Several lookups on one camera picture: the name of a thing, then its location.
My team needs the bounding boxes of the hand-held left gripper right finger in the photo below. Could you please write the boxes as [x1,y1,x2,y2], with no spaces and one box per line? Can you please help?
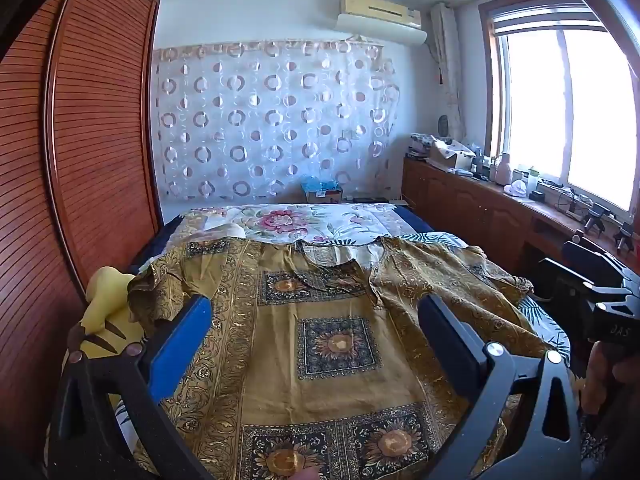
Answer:
[417,292,583,480]

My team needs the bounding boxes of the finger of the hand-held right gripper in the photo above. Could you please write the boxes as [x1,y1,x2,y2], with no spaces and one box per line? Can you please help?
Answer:
[539,257,631,306]
[561,240,640,286]

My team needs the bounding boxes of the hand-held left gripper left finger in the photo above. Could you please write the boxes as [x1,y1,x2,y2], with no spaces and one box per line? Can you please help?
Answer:
[47,294,216,480]

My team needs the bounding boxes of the golden patterned shirt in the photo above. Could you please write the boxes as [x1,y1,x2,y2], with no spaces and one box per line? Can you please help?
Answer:
[127,235,558,480]

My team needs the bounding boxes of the person's right hand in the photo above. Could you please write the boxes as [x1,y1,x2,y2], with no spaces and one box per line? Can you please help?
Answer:
[582,342,626,413]

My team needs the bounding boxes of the black phone stand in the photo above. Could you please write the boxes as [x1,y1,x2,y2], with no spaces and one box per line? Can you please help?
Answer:
[614,222,636,253]
[582,205,611,236]

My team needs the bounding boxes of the palm leaf blanket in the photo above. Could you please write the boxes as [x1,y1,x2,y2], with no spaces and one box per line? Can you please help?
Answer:
[112,232,573,480]

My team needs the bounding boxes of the yellow plush toy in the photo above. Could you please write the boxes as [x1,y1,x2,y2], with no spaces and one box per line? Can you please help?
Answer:
[67,266,151,361]

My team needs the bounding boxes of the wooden low cabinet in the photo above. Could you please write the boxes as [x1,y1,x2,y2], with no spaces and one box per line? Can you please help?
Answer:
[402,155,640,311]

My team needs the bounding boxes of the person's dark clothing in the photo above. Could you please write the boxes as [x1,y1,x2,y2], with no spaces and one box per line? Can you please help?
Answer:
[575,400,640,480]

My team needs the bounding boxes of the cream folded cloth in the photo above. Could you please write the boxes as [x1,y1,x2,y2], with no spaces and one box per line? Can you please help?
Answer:
[205,225,246,241]

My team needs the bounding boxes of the open white cardboard box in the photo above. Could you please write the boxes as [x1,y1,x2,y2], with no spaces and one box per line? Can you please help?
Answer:
[427,137,478,171]

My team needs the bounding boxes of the floral quilt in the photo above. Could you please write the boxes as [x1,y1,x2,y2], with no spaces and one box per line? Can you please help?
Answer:
[177,203,416,261]

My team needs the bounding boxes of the cardboard box with blue cloth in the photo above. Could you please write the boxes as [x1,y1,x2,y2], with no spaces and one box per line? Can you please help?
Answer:
[300,175,345,204]

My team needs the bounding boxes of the beige window curtain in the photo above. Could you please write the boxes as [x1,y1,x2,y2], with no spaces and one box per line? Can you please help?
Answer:
[429,2,466,136]

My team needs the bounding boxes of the circle-patterned sheer curtain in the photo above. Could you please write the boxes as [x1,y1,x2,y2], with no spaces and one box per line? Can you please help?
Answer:
[152,40,401,203]

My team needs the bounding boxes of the black cable tangle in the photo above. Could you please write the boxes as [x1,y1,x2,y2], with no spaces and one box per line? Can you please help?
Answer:
[547,185,593,218]

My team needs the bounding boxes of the wall air conditioner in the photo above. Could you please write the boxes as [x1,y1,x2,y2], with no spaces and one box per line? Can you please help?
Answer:
[336,0,428,46]

